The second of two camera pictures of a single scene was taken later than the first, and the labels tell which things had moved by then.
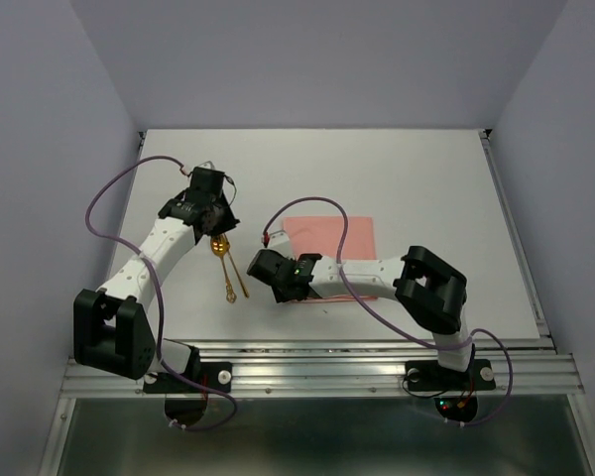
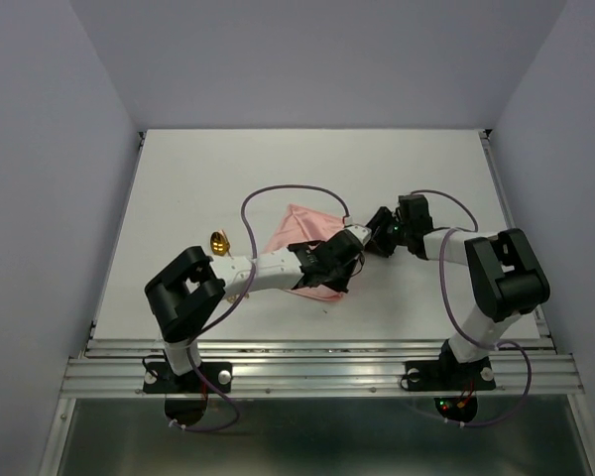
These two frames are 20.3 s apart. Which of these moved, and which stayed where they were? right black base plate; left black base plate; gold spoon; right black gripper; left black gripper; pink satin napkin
Moved: right black gripper; left black gripper; pink satin napkin
Stayed: left black base plate; right black base plate; gold spoon
